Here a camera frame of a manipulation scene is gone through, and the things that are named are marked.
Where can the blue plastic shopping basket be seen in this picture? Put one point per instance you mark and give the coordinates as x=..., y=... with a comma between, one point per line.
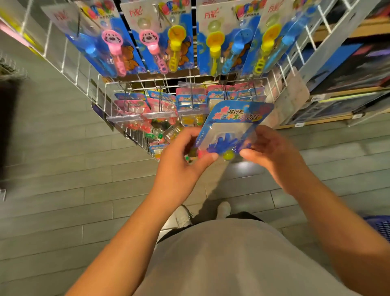
x=381, y=227

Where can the person's right hand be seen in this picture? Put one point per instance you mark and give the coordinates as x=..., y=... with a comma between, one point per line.
x=277, y=158

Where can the pile of small toy packets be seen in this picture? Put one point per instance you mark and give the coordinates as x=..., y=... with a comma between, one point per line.
x=146, y=113

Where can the pink hanging packet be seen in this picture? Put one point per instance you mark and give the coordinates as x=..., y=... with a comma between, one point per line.
x=18, y=30

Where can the pink and yellow bubble wand card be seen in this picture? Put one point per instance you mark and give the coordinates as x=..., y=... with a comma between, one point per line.
x=158, y=39

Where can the person's left forearm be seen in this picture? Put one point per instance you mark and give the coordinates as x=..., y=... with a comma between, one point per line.
x=122, y=256

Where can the person's grey clothing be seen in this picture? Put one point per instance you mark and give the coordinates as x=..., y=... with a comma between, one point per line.
x=244, y=259

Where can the bubble wand cards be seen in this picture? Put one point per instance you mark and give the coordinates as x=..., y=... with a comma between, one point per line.
x=250, y=36

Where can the person's left hand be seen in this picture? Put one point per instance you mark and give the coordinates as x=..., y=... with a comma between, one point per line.
x=177, y=174

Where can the blue and pink bubble wand card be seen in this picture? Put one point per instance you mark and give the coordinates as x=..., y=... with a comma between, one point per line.
x=97, y=46

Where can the wooden shelf unit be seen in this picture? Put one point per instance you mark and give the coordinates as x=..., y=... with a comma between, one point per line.
x=359, y=27

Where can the person's black trousers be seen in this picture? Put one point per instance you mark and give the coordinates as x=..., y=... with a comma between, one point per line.
x=244, y=215

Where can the blue packet blue sticky toy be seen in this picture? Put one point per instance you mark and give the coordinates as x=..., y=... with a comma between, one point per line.
x=234, y=125

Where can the clear plastic label holder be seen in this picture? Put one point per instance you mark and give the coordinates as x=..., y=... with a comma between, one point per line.
x=291, y=100

